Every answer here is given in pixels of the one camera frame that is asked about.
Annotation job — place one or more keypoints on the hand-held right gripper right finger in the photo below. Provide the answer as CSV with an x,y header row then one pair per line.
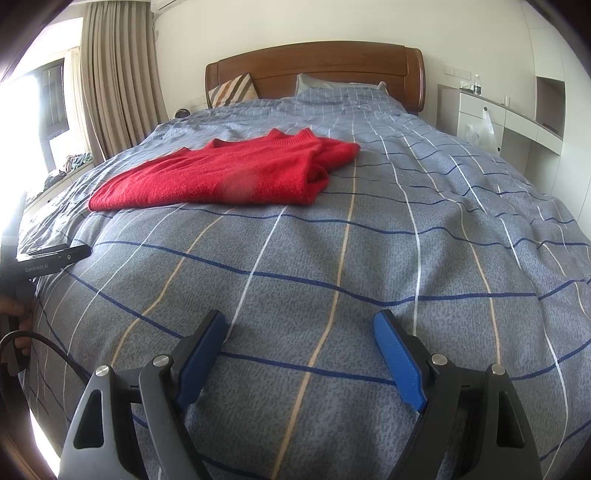
x,y
397,355

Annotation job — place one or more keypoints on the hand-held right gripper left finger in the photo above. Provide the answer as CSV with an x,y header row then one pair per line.
x,y
198,355

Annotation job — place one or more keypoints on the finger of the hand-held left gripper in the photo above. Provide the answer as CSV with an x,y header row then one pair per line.
x,y
51,261

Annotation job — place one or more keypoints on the red sweater with white figure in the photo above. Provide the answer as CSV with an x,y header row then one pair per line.
x,y
221,177

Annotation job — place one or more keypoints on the person's left hand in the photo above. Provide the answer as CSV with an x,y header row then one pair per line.
x,y
9,307

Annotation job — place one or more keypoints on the clutter on window sill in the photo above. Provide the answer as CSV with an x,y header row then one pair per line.
x,y
64,168

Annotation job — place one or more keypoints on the blue-grey plaid duvet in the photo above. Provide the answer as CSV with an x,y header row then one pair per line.
x,y
346,258

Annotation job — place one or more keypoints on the window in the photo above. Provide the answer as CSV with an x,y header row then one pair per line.
x,y
53,101

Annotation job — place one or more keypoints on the beige curtain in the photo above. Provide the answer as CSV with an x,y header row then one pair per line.
x,y
120,83

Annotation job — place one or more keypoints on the white plastic bag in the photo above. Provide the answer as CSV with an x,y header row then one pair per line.
x,y
482,131

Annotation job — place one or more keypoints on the striped pillow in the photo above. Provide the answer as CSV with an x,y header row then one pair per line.
x,y
231,90

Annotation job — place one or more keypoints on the white desk with drawers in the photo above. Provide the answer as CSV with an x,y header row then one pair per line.
x,y
521,120

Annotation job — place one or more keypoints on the white air conditioner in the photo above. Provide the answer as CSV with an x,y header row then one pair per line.
x,y
164,3

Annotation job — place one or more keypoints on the clear bottle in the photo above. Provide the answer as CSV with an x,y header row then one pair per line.
x,y
477,85

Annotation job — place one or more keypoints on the grey pillow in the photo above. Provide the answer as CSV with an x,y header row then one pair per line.
x,y
318,84

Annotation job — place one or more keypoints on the wooden headboard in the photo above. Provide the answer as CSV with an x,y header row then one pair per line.
x,y
332,64

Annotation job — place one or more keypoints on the white wardrobe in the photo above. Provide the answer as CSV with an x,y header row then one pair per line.
x,y
568,92

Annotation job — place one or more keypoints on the white wall socket plate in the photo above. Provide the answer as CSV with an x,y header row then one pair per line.
x,y
456,71

